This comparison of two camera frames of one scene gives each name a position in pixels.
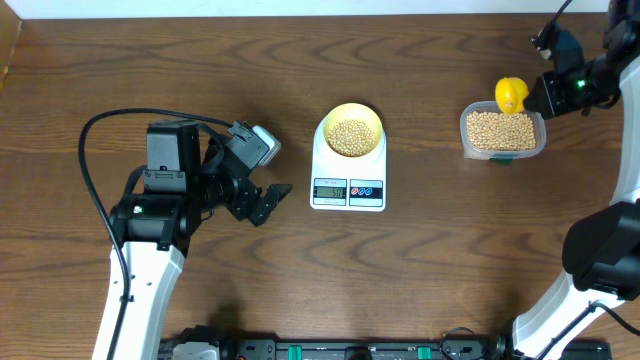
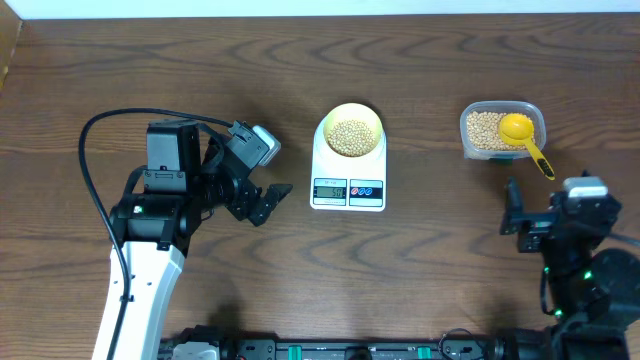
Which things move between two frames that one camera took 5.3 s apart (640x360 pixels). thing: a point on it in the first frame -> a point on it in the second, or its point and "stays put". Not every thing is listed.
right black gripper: [553, 105] -> [533, 231]
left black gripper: [241, 206] stays put
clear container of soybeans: [486, 133] stays put
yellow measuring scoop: [510, 94] -> [517, 129]
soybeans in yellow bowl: [351, 138] stays put
